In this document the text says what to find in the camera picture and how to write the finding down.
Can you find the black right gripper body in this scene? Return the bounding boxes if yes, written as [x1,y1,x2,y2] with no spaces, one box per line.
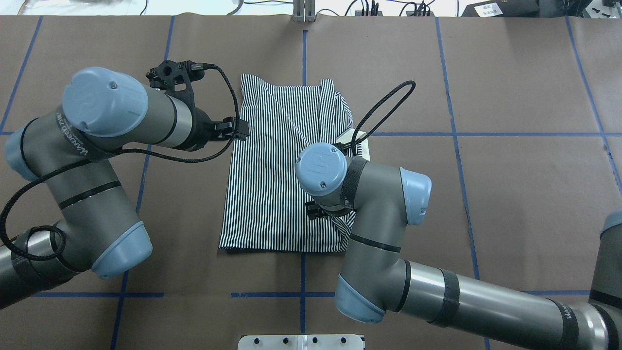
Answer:
[305,201,353,221]

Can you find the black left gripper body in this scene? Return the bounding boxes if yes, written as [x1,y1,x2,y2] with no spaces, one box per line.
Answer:
[187,106,239,151]

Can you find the navy white striped polo shirt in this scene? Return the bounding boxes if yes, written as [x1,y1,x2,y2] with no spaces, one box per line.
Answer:
[219,74,355,253]

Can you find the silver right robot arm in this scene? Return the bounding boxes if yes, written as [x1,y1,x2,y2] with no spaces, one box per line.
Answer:
[295,137,621,350]

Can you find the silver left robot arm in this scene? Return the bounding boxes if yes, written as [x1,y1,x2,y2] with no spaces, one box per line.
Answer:
[0,60,249,308]

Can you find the black box with label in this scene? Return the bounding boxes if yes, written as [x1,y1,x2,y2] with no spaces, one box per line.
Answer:
[460,0,540,18]

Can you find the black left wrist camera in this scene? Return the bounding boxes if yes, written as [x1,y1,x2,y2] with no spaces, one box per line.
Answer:
[146,60,205,98]

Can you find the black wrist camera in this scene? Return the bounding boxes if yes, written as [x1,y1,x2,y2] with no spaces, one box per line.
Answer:
[146,60,205,98]
[333,141,358,157]

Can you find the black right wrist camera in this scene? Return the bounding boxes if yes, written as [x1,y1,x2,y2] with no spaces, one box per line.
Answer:
[333,141,358,157]

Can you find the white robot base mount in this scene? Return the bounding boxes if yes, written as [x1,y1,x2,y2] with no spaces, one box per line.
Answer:
[237,334,366,350]

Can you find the aluminium camera post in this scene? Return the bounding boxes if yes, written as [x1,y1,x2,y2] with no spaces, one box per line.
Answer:
[292,0,317,23]

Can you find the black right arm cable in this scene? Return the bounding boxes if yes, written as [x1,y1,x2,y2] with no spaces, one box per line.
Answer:
[340,80,416,152]

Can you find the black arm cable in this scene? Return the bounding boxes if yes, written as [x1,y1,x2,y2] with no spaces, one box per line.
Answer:
[340,80,416,152]
[0,63,242,262]

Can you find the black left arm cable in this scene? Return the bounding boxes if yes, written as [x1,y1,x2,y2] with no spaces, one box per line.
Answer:
[0,63,242,262]

